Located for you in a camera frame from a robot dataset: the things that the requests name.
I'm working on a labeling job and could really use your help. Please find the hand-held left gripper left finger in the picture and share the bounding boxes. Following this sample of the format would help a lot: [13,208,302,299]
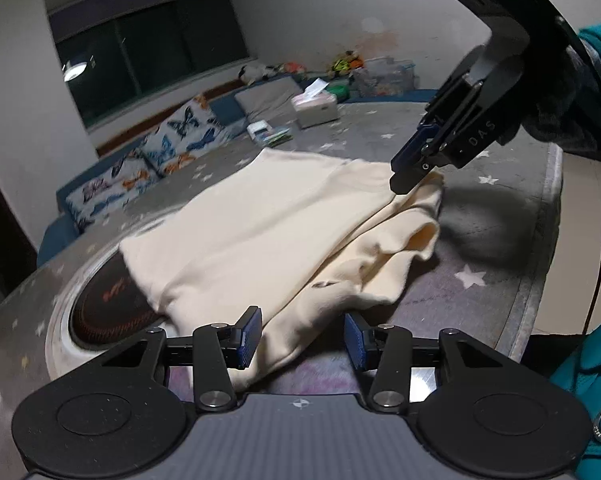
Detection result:
[102,305,262,409]

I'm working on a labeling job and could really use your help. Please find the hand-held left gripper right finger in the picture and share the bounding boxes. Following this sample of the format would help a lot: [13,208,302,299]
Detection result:
[343,312,481,409]

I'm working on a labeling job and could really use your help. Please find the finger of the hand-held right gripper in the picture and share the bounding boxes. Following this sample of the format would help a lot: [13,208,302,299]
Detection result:
[391,51,485,166]
[389,81,505,195]

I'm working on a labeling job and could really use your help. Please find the cream cloth garment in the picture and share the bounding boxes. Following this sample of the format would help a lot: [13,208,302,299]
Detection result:
[119,147,445,394]

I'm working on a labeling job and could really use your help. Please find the clear plastic storage box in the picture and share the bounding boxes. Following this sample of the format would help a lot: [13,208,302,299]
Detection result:
[353,57,416,99]

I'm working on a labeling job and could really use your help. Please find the grey star-print table cover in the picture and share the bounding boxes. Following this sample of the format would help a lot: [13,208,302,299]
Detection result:
[0,87,564,461]

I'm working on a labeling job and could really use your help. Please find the pink tissue box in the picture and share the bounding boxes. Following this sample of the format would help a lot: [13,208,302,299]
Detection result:
[291,79,341,129]

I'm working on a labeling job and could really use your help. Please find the green-edged booklet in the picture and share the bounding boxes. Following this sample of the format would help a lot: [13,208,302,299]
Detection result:
[264,127,294,149]

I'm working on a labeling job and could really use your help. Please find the round black induction cooktop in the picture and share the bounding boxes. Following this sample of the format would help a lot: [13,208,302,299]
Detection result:
[68,255,181,352]

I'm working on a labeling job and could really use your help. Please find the small white box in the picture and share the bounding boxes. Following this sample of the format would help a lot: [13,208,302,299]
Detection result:
[246,120,277,147]

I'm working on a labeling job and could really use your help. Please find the grey cushion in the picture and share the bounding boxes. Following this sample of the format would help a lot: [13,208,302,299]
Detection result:
[234,76,304,122]

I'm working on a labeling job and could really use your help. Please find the black and white plush toy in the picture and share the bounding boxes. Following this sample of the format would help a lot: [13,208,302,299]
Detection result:
[237,63,282,86]

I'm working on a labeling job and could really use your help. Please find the butterfly-print pillow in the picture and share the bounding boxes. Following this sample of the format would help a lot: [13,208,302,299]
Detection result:
[64,152,160,234]
[139,94,232,177]

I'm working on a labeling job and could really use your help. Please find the blue bench sofa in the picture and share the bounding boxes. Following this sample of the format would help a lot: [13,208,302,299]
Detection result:
[36,91,254,267]

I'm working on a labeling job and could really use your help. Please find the person's teal jacket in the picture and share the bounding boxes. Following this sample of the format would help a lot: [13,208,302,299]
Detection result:
[528,317,601,480]

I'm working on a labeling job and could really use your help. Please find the dark window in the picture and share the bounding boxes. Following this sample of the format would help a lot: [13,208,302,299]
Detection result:
[41,0,254,132]

